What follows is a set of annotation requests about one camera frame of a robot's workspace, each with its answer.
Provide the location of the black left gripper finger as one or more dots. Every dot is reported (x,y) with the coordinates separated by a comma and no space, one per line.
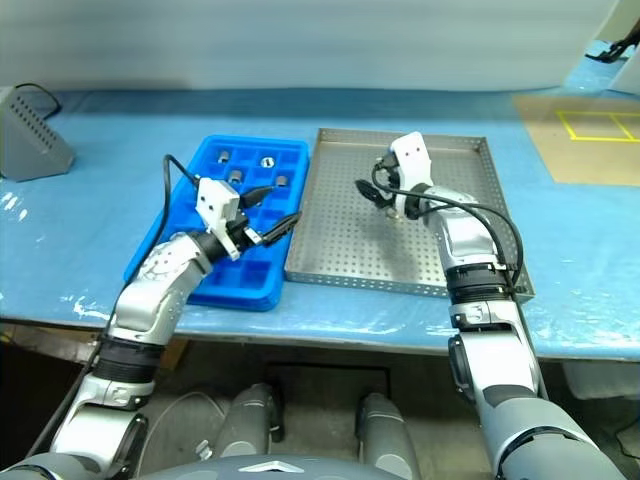
(281,227)
(257,194)

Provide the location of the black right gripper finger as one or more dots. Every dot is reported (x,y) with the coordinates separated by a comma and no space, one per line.
(370,191)

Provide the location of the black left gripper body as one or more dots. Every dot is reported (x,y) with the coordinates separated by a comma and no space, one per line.
(242,232)

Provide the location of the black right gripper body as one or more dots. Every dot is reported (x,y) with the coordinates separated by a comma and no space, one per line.
(391,200)

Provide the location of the metal pulley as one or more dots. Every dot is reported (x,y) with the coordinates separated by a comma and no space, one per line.
(394,215)
(235,176)
(223,156)
(282,180)
(267,162)

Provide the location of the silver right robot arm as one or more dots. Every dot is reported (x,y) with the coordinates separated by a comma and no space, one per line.
(500,350)

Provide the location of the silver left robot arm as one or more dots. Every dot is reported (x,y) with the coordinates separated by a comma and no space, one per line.
(150,295)

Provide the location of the blue plastic compartment tray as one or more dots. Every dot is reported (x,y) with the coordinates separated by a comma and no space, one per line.
(250,280)

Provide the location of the grey perforated metal box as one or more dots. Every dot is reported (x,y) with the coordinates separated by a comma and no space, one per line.
(35,145)

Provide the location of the perforated metal tray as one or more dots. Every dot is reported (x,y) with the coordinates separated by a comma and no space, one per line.
(350,240)

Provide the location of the white foam backdrop panel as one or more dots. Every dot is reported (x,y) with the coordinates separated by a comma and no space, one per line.
(300,45)

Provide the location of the dark grey rounded shape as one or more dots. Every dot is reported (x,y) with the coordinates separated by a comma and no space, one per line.
(250,420)
(385,435)

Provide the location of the brown floor mat yellow tape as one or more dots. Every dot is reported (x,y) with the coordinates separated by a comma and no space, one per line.
(590,150)

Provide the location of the grey robot torso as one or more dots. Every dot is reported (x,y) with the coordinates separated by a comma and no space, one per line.
(270,471)

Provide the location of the black stand foot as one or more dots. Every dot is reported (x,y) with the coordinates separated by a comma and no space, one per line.
(610,54)

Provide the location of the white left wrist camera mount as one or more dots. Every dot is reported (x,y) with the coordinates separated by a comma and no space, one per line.
(215,200)

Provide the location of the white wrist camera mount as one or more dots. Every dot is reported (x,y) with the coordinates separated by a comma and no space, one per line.
(215,200)
(412,157)

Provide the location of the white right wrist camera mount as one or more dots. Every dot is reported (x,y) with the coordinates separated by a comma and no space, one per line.
(412,157)

